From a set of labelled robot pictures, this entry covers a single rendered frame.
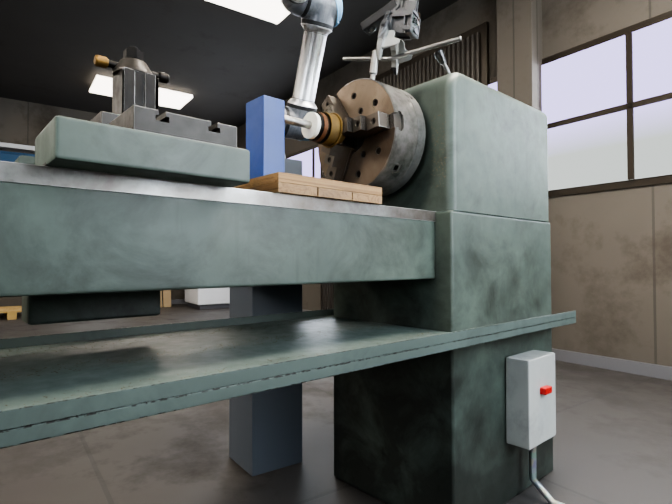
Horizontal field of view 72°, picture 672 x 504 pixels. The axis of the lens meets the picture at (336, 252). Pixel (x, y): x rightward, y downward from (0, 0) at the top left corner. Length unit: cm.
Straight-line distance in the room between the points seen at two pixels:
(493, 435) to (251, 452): 79
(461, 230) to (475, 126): 31
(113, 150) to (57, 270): 19
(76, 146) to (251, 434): 122
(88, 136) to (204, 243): 26
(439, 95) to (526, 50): 274
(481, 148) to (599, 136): 237
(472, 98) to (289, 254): 74
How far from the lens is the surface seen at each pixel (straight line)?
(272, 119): 113
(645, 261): 357
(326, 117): 124
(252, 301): 162
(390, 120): 125
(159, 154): 77
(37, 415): 67
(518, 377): 152
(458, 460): 139
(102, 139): 75
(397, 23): 140
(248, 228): 90
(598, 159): 372
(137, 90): 109
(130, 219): 81
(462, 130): 136
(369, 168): 128
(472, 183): 137
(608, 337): 369
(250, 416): 171
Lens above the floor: 73
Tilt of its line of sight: 1 degrees up
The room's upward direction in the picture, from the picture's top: straight up
